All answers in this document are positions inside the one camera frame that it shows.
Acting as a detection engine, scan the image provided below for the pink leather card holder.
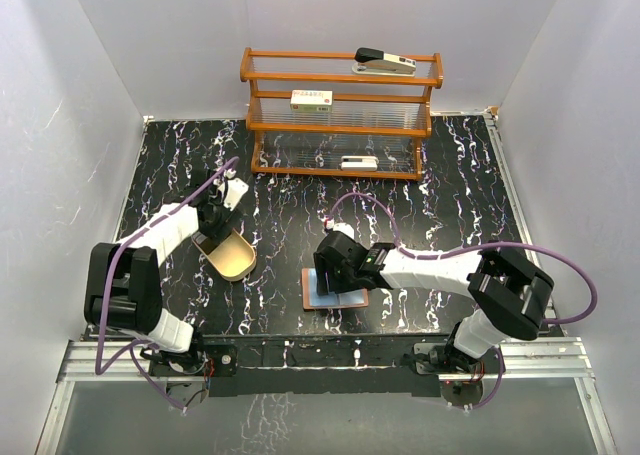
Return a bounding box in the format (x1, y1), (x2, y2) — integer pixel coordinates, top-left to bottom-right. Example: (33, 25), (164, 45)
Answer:
(301, 268), (369, 311)

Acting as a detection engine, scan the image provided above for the beige wooden tray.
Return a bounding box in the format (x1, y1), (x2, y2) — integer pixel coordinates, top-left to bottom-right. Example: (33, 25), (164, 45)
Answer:
(192, 229), (257, 282)

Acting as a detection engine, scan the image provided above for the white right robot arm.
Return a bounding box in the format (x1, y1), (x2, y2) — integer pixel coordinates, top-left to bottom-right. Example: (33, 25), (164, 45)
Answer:
(313, 230), (554, 372)

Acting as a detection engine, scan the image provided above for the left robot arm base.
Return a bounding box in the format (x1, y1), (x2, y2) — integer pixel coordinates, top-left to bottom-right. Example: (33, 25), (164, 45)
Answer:
(139, 339), (238, 414)

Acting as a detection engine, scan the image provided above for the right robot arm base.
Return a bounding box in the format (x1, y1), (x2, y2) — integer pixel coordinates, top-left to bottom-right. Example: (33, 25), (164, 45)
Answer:
(400, 342), (486, 383)

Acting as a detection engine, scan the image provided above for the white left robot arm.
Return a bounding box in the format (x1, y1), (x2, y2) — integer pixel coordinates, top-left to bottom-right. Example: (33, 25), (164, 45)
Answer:
(84, 168), (248, 374)

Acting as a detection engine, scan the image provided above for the small white stapler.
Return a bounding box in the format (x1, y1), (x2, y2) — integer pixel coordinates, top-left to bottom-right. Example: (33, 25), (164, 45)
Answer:
(340, 156), (379, 171)

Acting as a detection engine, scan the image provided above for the white staples box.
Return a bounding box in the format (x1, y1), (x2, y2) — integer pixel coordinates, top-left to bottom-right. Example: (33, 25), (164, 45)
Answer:
(290, 89), (333, 113)

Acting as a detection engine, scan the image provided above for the orange wooden shelf rack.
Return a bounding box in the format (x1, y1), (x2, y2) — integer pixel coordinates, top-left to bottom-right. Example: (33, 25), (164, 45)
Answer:
(240, 48), (444, 180)

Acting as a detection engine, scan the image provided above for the black and white stapler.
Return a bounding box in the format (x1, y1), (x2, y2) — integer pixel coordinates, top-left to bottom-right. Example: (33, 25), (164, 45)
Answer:
(352, 47), (416, 77)

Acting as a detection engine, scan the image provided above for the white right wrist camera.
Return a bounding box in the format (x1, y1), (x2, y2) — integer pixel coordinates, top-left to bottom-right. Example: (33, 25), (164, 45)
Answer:
(323, 218), (355, 239)

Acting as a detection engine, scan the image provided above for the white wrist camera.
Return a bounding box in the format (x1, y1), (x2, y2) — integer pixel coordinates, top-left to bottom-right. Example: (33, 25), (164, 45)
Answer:
(323, 218), (355, 239)
(214, 169), (249, 211)

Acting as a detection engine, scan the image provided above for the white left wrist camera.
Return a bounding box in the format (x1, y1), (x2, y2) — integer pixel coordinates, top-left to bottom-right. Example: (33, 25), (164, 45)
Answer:
(214, 169), (249, 211)

